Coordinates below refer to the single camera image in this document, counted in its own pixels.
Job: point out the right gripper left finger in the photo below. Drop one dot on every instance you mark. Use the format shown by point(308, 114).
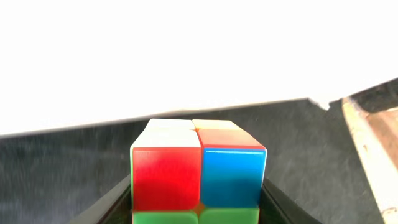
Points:
point(107, 205)

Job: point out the many-coloured puzzle cube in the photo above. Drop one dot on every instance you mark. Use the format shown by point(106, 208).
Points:
point(199, 174)

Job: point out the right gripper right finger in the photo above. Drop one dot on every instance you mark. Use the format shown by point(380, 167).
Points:
point(280, 207)

